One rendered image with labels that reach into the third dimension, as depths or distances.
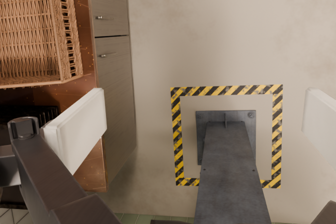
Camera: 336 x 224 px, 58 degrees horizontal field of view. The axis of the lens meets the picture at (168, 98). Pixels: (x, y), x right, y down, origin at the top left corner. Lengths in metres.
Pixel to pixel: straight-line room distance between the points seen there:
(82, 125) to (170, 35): 1.48
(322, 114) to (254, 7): 1.46
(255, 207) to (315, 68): 0.95
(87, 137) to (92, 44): 0.96
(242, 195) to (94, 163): 0.58
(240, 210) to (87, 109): 0.78
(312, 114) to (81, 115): 0.13
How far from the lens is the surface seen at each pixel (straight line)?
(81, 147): 0.17
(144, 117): 1.74
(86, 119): 0.17
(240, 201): 0.96
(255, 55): 1.63
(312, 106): 0.20
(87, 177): 1.29
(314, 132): 0.19
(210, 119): 1.68
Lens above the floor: 1.62
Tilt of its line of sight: 74 degrees down
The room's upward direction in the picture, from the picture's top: 143 degrees counter-clockwise
